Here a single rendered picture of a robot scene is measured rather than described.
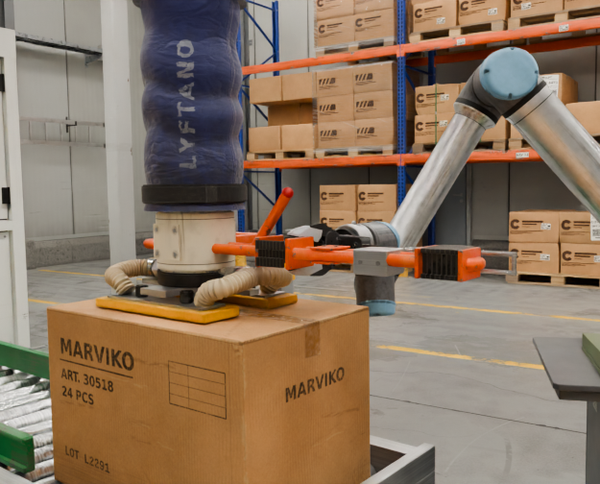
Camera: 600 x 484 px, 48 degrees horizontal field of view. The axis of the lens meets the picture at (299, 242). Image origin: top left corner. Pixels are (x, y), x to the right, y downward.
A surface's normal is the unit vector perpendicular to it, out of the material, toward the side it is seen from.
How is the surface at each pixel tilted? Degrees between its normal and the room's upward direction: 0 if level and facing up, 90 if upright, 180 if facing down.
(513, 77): 83
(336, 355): 90
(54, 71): 90
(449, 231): 90
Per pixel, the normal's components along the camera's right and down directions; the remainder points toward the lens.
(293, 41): -0.55, 0.07
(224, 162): 0.65, -0.07
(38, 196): 0.83, 0.04
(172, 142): -0.19, -0.19
